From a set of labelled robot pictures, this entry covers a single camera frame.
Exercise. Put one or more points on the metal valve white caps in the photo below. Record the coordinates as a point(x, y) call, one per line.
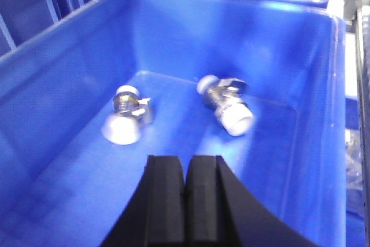
point(224, 97)
point(130, 114)

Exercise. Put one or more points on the blue shelf bin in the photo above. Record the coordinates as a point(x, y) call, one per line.
point(64, 184)

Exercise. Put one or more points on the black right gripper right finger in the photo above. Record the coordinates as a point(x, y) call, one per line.
point(220, 211)

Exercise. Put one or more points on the metal shelf frame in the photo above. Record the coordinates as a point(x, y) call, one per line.
point(356, 15)

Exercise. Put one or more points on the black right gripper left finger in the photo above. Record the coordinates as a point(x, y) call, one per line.
point(154, 215)

